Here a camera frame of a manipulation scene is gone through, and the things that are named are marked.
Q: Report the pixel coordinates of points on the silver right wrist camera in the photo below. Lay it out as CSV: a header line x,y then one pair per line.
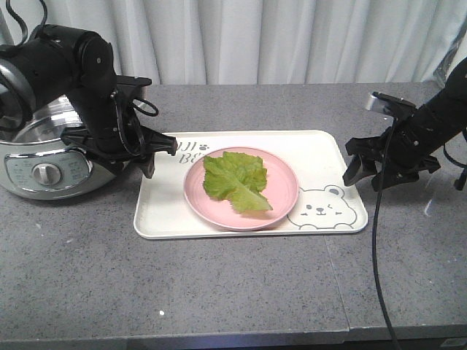
x,y
397,108

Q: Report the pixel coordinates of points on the white pleated curtain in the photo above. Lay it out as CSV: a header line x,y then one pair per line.
x,y
269,42

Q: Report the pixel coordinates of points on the green lettuce leaf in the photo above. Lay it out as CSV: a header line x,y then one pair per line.
x,y
238,178

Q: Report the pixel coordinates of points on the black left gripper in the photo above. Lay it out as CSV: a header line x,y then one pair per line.
x,y
110,128

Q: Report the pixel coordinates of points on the cream bear print tray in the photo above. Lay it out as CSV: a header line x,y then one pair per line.
x,y
324,206

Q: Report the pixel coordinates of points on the pale green electric cooking pot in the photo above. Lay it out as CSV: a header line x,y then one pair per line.
x,y
36,164

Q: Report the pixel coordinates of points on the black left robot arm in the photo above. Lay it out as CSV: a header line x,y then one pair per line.
x,y
63,61

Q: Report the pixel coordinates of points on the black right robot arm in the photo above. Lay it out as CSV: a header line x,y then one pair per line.
x,y
449,109

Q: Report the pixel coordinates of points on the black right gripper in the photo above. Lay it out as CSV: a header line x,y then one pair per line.
x,y
408,153

